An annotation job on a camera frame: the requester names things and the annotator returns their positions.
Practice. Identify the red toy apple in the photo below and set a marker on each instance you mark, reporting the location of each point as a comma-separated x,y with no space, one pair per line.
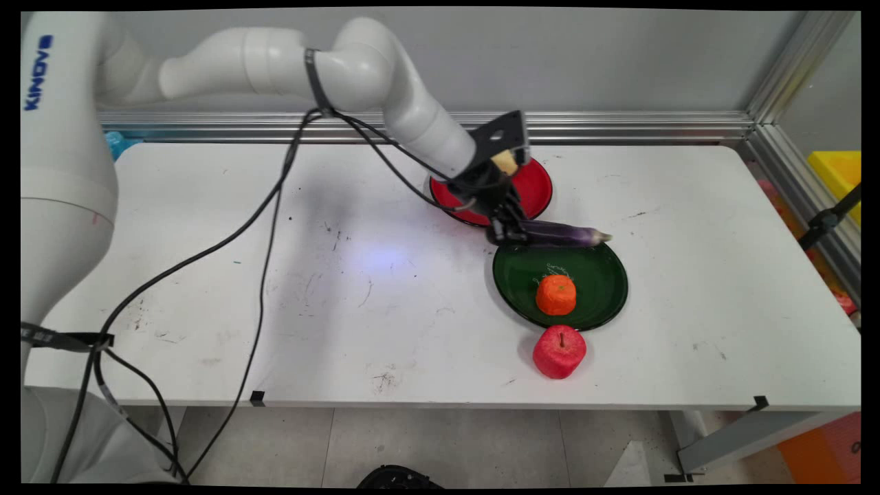
559,352

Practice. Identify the grey table leg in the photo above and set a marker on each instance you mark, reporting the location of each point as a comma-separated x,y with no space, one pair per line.
742,436

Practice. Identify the purple toy eggplant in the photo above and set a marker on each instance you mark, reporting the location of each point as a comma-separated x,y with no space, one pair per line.
564,234

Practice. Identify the black round object on floor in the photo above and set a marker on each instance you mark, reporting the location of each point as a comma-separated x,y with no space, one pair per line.
399,477

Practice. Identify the black clamp on frame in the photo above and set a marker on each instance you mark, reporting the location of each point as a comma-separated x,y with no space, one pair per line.
828,218

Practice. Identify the sloping aluminium frame rail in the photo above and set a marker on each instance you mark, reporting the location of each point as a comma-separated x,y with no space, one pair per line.
804,199

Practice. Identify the blue plastic object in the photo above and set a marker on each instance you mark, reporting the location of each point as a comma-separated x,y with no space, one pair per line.
115,144

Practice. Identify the black tape marker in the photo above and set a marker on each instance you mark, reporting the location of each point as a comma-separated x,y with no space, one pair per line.
760,402
257,397

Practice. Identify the beige foam piece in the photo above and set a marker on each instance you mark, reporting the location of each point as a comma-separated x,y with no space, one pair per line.
505,163

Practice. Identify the horizontal aluminium frame rail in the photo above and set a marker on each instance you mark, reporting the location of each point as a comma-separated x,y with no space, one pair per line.
619,127

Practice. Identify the red plate with black rim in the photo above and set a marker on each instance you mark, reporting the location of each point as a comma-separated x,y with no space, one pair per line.
536,185

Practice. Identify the black wrist camera mount plate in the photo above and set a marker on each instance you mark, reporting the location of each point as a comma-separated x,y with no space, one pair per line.
505,134

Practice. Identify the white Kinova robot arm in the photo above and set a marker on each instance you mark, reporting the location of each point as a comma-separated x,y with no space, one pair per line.
227,65

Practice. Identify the orange toy fruit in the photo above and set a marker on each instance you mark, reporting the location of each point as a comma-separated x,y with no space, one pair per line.
556,295

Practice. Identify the dark green plate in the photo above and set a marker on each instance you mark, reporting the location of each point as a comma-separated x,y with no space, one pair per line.
591,275

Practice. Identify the aluminium frame post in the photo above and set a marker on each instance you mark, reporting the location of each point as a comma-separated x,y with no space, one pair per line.
801,65

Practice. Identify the orange box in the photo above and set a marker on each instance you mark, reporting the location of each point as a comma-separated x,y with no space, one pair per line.
821,450

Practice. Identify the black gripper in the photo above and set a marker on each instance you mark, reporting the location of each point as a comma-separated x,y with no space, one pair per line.
481,189

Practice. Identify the yellow plastic bin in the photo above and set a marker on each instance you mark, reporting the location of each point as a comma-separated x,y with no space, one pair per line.
839,175

